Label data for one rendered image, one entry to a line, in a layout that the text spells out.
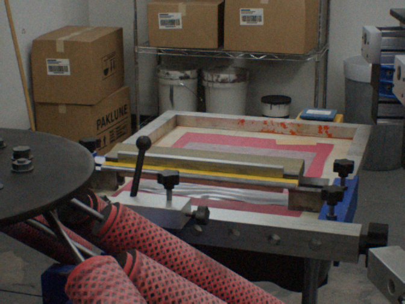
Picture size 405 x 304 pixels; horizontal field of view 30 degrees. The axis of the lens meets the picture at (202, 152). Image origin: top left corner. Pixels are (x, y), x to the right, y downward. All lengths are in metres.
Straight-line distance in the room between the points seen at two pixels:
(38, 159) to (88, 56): 3.96
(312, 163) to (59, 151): 1.16
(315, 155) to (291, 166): 0.41
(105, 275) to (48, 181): 0.10
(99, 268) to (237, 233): 0.70
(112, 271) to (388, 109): 1.69
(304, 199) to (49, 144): 0.79
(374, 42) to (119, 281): 1.66
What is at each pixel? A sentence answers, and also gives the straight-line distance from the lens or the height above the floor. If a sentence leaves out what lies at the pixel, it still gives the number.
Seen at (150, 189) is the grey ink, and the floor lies 0.96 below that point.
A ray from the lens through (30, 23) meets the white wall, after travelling 4.92.
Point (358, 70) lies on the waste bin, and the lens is 4.67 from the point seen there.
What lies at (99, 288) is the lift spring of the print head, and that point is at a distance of 0.63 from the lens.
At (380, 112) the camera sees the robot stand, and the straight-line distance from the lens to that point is 2.25.
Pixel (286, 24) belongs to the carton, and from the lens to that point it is 4.72.
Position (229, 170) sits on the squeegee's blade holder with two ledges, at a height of 1.05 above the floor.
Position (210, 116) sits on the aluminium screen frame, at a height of 0.99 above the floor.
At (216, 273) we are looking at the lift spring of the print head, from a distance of 0.85.
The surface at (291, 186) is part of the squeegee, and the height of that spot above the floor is 1.04.
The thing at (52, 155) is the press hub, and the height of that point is 1.31.
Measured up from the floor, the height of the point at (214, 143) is 0.96.
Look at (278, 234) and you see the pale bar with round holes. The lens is 1.26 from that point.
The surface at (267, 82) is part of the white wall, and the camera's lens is 5.31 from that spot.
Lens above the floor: 1.53
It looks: 17 degrees down
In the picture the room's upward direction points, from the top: straight up
